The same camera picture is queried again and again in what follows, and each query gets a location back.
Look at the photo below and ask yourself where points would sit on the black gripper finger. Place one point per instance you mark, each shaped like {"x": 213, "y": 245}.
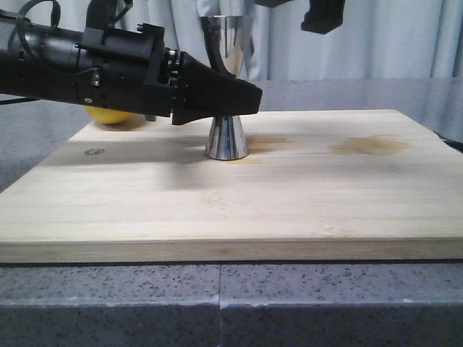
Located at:
{"x": 323, "y": 16}
{"x": 270, "y": 3}

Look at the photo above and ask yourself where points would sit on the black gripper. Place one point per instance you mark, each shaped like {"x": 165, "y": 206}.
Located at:
{"x": 135, "y": 72}

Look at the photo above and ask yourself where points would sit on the steel double jigger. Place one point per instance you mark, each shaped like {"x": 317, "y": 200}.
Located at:
{"x": 227, "y": 140}

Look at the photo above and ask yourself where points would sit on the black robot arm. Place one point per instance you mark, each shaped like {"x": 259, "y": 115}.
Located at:
{"x": 37, "y": 61}

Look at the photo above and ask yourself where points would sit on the grey curtain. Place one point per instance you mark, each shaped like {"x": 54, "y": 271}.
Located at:
{"x": 377, "y": 39}

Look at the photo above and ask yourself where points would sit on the yellow lemon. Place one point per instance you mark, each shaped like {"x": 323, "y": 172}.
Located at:
{"x": 107, "y": 116}

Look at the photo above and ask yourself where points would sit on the bamboo cutting board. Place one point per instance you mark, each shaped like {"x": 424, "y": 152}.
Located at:
{"x": 317, "y": 185}

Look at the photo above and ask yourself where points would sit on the black cutting board handle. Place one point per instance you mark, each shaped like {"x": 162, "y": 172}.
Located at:
{"x": 452, "y": 143}

